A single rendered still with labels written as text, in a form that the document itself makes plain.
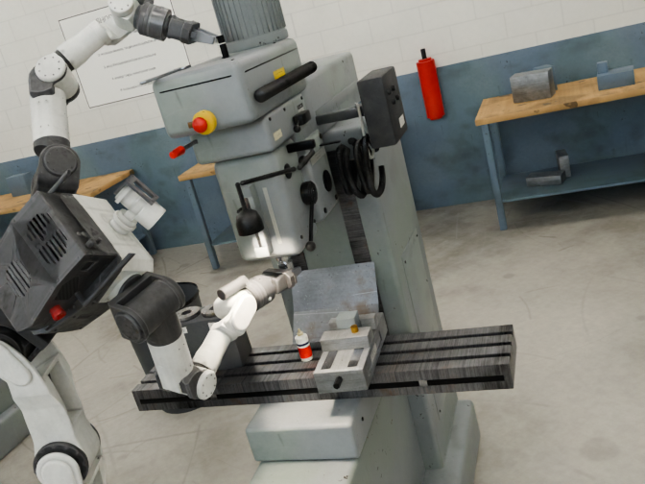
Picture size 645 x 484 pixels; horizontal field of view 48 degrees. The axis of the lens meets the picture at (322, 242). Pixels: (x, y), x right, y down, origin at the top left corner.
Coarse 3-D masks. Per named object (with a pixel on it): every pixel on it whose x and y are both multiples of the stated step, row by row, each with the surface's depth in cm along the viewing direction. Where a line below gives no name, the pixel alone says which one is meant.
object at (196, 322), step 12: (180, 312) 242; (192, 312) 239; (204, 312) 237; (180, 324) 236; (192, 324) 235; (204, 324) 234; (192, 336) 237; (204, 336) 236; (240, 336) 240; (192, 348) 238; (228, 348) 236; (240, 348) 238; (228, 360) 238; (240, 360) 237
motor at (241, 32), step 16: (224, 0) 211; (240, 0) 209; (256, 0) 210; (272, 0) 214; (224, 16) 214; (240, 16) 211; (256, 16) 211; (272, 16) 214; (224, 32) 216; (240, 32) 212; (256, 32) 212; (272, 32) 214; (240, 48) 214
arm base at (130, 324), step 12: (144, 276) 175; (156, 276) 174; (132, 288) 171; (144, 288) 174; (180, 288) 173; (120, 300) 168; (180, 300) 173; (120, 312) 165; (132, 312) 164; (120, 324) 167; (132, 324) 164; (144, 324) 164; (132, 336) 167; (144, 336) 165
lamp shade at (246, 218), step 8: (248, 208) 194; (240, 216) 192; (248, 216) 191; (256, 216) 193; (240, 224) 192; (248, 224) 191; (256, 224) 192; (240, 232) 193; (248, 232) 192; (256, 232) 192
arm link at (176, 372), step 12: (180, 336) 176; (156, 348) 174; (168, 348) 174; (180, 348) 177; (156, 360) 177; (168, 360) 176; (180, 360) 178; (156, 372) 184; (168, 372) 178; (180, 372) 179; (192, 372) 182; (204, 372) 186; (168, 384) 181; (180, 384) 181; (192, 384) 182; (204, 384) 185; (192, 396) 183; (204, 396) 186
